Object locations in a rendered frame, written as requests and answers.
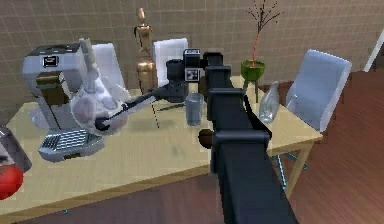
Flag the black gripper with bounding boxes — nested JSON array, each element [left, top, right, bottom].
[[94, 58, 190, 132]]

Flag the clear round glass vase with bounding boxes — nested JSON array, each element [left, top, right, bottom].
[[69, 37, 132, 137]]

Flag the bronze figure statue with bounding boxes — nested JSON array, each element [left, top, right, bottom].
[[133, 7, 159, 95]]

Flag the light wooden table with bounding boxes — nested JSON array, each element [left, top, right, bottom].
[[0, 74, 325, 224]]

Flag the clear glass cup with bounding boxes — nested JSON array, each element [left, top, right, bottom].
[[184, 92, 205, 127]]

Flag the dark brown ball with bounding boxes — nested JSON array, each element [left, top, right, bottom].
[[197, 128, 215, 150]]

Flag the grey coffee machine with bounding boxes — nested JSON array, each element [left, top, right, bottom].
[[22, 42, 106, 164]]

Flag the twig plant in green pot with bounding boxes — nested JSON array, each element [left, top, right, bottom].
[[240, 0, 285, 104]]

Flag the dark grey cylinder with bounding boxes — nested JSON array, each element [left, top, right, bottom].
[[0, 124, 34, 174]]

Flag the clear glass bottle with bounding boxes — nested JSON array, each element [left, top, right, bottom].
[[258, 80, 281, 125]]

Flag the red apple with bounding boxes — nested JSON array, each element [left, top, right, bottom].
[[0, 165, 25, 201]]

